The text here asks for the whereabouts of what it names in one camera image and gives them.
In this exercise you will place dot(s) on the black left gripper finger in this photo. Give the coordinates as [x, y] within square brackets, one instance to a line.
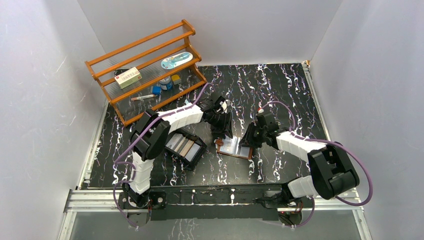
[217, 131]
[228, 125]

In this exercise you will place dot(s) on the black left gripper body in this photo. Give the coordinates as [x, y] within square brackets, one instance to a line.
[220, 119]

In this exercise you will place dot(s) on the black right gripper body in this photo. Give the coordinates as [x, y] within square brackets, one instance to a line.
[260, 139]

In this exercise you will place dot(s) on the orange leather card holder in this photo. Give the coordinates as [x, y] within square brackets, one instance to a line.
[232, 147]

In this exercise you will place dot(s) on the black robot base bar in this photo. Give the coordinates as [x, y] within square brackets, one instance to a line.
[246, 201]

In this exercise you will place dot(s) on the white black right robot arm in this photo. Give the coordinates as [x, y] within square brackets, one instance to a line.
[331, 170]

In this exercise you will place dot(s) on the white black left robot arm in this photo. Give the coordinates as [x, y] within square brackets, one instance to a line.
[151, 133]

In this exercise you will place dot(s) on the black card storage box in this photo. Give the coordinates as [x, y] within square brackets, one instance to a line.
[192, 165]

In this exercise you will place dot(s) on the stack of cards in box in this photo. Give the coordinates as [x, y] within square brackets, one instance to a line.
[184, 146]

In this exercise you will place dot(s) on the yellow grey small block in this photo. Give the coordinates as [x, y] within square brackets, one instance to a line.
[176, 79]

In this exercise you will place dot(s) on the blue white small jar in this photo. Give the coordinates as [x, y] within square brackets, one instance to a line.
[166, 83]

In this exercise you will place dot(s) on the blue small cube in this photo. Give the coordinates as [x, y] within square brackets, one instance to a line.
[156, 90]

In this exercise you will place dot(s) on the blue oval blister pack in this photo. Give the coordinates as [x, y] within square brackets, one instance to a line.
[176, 60]

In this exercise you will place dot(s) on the white red marker pen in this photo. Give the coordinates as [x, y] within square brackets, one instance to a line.
[142, 97]

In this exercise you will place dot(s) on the orange wooden shelf rack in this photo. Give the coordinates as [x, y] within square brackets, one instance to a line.
[146, 54]

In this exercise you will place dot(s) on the white green carton box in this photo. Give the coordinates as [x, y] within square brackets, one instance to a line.
[125, 77]

